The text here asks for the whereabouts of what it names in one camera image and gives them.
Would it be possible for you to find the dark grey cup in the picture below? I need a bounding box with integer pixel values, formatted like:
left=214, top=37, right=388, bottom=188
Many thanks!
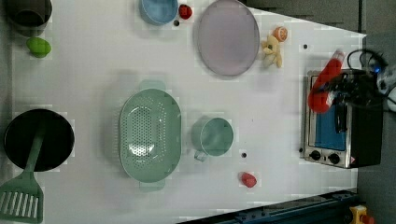
left=3, top=0, right=52, bottom=37

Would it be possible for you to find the lilac round plate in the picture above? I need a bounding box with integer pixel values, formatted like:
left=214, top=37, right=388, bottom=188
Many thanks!
left=197, top=0, right=260, bottom=76

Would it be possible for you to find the green lime toy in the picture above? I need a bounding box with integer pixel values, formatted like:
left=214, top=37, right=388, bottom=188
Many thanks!
left=26, top=37, right=52, bottom=58

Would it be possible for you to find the orange slice toy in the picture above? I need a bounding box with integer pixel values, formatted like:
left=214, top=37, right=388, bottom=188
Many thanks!
left=273, top=26, right=288, bottom=42

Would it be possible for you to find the red tomato toy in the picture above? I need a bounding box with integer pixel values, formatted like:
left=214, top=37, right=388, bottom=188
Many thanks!
left=240, top=172, right=257, bottom=189

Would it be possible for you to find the red strawberry toy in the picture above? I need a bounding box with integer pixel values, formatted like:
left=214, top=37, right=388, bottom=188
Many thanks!
left=178, top=4, right=192, bottom=20

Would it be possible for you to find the silver toaster oven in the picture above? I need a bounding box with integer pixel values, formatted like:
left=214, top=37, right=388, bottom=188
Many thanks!
left=302, top=68, right=386, bottom=170

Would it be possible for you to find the black cable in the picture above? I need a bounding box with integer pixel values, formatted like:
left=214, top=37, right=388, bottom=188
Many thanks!
left=346, top=49, right=389, bottom=74

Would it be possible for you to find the yellow plush toy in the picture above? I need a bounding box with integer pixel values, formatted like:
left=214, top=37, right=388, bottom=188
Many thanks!
left=262, top=35, right=282, bottom=68

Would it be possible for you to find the yellow red emergency button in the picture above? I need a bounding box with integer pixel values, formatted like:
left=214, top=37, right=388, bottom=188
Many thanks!
left=349, top=205, right=375, bottom=224

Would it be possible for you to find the green mug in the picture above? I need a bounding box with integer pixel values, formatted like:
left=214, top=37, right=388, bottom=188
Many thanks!
left=191, top=117, right=233, bottom=161

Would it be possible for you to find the black pan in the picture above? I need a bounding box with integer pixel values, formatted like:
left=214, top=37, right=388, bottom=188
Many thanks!
left=4, top=109, right=75, bottom=172

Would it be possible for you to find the blue bowl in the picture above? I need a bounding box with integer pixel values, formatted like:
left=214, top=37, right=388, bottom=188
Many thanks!
left=139, top=0, right=178, bottom=26

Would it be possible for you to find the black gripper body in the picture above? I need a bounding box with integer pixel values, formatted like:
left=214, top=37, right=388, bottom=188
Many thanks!
left=330, top=72, right=383, bottom=107

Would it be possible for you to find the green slotted spatula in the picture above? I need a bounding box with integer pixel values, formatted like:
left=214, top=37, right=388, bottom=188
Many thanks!
left=0, top=137, right=44, bottom=224

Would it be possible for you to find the red plush ketchup bottle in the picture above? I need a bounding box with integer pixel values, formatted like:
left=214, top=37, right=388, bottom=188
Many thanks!
left=307, top=49, right=345, bottom=114

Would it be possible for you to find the green oval strainer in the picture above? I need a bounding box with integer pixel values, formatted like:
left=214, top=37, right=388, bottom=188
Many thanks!
left=120, top=79, right=182, bottom=192

